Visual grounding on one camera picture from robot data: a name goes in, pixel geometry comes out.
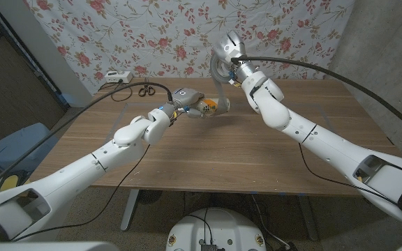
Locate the white power strip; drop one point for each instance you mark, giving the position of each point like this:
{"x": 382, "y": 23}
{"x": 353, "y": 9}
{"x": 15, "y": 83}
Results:
{"x": 118, "y": 77}

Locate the white robot torso cover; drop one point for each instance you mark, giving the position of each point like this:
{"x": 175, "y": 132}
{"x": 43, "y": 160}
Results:
{"x": 47, "y": 247}

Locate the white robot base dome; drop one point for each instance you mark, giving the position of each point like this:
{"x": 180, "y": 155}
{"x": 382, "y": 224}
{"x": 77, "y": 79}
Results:
{"x": 218, "y": 230}

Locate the grey table leg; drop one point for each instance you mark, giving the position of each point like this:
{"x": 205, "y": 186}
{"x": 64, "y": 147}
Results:
{"x": 130, "y": 209}
{"x": 308, "y": 218}

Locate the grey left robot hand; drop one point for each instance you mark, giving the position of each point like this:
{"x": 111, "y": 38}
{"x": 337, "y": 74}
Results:
{"x": 187, "y": 97}

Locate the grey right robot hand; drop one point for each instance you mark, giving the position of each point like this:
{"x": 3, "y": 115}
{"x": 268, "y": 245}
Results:
{"x": 229, "y": 47}

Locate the floral backdrop cloth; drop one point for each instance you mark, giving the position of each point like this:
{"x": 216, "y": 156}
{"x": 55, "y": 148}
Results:
{"x": 173, "y": 38}

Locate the grey duct tape roll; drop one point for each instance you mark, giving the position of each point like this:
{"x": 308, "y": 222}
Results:
{"x": 221, "y": 89}

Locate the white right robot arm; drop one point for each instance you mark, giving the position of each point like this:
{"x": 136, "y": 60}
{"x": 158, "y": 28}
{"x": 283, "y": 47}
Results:
{"x": 326, "y": 143}

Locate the yellow and black floor object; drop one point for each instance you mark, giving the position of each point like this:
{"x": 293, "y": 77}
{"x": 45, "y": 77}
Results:
{"x": 9, "y": 181}

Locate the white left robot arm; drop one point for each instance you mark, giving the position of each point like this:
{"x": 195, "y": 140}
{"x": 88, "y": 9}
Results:
{"x": 82, "y": 171}

